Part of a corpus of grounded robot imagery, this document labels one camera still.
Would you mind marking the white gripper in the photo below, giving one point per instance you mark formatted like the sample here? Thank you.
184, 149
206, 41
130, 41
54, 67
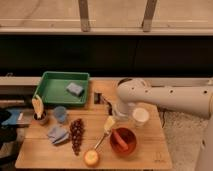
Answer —
122, 112

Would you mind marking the red pepper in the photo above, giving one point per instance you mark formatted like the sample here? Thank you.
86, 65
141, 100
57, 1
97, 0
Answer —
120, 141

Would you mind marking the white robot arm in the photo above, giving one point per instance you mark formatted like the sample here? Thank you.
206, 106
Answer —
196, 100

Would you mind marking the green plastic tray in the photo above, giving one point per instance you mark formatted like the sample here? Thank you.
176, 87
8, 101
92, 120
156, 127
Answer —
53, 88

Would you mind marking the metal fork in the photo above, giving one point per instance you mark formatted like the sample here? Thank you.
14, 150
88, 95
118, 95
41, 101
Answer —
101, 140

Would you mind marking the red bowl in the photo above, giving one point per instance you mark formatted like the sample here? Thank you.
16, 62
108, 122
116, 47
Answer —
128, 136

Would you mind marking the bunch of red grapes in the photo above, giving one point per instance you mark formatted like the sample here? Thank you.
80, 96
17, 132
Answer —
77, 130

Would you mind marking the white cup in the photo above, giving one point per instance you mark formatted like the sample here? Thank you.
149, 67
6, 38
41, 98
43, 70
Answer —
140, 116

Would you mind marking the yellow apple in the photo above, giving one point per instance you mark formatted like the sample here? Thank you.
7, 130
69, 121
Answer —
91, 158

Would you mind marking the small blue cup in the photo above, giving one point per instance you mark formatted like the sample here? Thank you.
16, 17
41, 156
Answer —
60, 114

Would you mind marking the blue sponge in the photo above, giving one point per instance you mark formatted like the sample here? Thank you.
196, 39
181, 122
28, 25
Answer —
75, 89

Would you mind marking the blue folded cloth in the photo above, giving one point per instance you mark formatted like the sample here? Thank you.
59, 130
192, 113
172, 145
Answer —
57, 134

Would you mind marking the blue object left of table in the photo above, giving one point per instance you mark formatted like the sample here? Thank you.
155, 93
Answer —
15, 117

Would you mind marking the black handled knife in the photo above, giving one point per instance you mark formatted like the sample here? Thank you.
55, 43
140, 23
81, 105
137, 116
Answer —
100, 99

